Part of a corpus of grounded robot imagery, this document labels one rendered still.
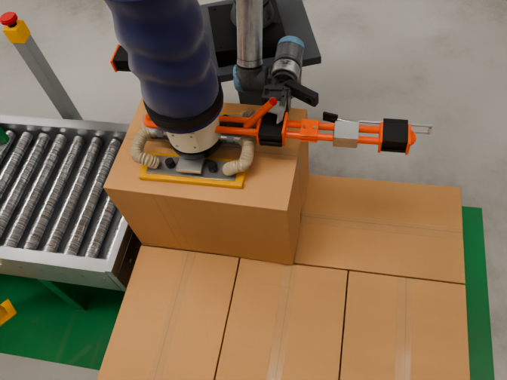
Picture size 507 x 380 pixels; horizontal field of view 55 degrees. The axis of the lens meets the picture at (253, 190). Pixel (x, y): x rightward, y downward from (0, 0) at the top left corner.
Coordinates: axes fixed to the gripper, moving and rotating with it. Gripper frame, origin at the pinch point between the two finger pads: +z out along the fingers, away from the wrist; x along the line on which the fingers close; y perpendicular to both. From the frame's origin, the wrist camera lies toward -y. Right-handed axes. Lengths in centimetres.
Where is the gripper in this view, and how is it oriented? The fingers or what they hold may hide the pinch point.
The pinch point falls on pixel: (281, 128)
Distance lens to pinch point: 144.8
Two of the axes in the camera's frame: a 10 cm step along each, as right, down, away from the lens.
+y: -9.8, -0.9, 1.9
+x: -1.1, -5.4, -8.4
